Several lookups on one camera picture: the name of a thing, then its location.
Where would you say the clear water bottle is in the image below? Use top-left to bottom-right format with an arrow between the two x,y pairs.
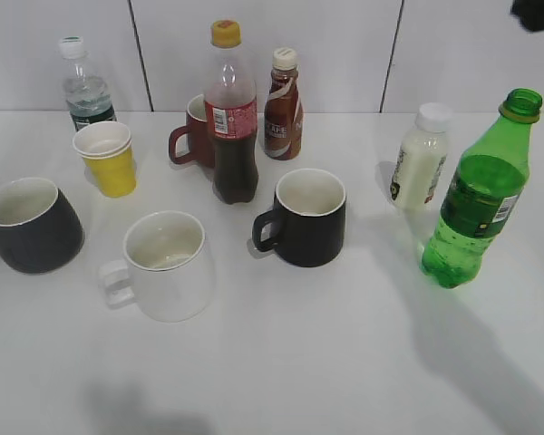
58,36 -> 116,131

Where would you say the cola bottle red label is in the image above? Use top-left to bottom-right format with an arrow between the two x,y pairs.
204,19 -> 258,204

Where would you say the yellow paper cup stack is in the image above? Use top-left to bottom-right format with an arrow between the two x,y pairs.
73,121 -> 136,198

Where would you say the black ceramic mug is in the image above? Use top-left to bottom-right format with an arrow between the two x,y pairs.
252,169 -> 346,267

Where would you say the white ceramic mug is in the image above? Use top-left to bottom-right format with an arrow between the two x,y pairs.
97,210 -> 216,323

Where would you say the green sprite bottle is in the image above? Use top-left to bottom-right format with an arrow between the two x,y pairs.
421,88 -> 543,288

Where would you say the white milk drink bottle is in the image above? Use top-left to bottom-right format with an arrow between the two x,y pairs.
390,102 -> 452,211

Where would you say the gray ceramic mug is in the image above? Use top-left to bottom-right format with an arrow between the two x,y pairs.
0,177 -> 84,275

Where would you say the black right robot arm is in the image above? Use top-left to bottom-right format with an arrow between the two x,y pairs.
510,0 -> 544,33

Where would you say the brown coffee drink bottle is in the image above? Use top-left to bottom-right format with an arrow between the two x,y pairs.
264,47 -> 304,160

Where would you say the dark red ceramic mug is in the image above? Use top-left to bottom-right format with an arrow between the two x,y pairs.
168,94 -> 215,169

